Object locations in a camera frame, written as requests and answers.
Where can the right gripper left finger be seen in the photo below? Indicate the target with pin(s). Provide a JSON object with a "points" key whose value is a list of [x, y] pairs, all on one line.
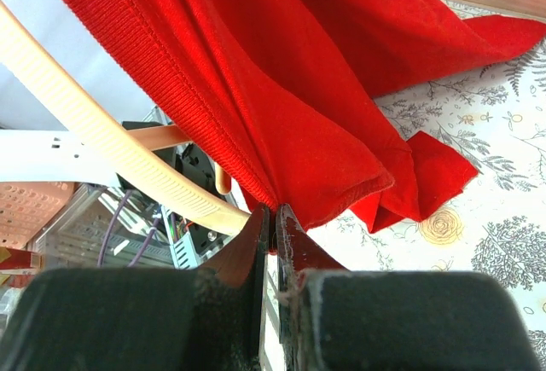
{"points": [[207, 318]]}

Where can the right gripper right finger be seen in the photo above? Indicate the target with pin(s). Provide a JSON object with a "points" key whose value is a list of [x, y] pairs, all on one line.
{"points": [[332, 318]]}

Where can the light wooden hanger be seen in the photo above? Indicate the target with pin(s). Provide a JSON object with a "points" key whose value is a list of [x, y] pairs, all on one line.
{"points": [[127, 151]]}

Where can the red t shirt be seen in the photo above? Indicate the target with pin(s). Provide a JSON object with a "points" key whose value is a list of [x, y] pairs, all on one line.
{"points": [[281, 93]]}

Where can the yellow red carton box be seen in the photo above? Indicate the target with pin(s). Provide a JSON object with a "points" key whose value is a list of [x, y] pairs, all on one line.
{"points": [[19, 267]]}

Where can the orange plastic crate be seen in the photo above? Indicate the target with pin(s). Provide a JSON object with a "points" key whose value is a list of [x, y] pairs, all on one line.
{"points": [[26, 207]]}

